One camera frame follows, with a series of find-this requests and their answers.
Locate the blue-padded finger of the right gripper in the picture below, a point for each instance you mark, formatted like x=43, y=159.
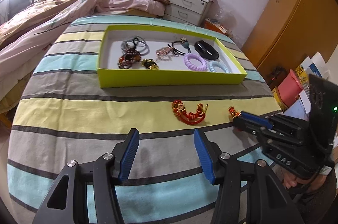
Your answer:
x=252, y=124

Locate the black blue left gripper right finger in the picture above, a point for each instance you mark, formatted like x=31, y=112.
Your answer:
x=267, y=200

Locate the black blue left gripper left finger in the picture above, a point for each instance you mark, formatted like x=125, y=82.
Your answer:
x=66, y=201

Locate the red gold charm ornament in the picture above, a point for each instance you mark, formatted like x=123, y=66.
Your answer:
x=233, y=113

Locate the pink rhinestone hair clip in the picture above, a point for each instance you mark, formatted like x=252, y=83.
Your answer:
x=164, y=51

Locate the person's right hand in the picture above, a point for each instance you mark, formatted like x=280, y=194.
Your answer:
x=290, y=180

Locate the pink plastic container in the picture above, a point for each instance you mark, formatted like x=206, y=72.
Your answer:
x=290, y=88

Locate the black fitness band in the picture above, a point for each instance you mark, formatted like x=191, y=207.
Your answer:
x=206, y=50

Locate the wooden wardrobe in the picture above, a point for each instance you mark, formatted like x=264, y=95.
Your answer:
x=288, y=31

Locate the black gold hair accessory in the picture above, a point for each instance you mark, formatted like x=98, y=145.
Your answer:
x=149, y=64

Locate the white bedside drawer cabinet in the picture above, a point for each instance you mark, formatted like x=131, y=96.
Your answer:
x=191, y=12

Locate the lime green shallow box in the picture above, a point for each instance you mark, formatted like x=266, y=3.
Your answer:
x=124, y=46

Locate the pink floral duvet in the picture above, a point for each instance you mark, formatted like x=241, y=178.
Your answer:
x=32, y=43

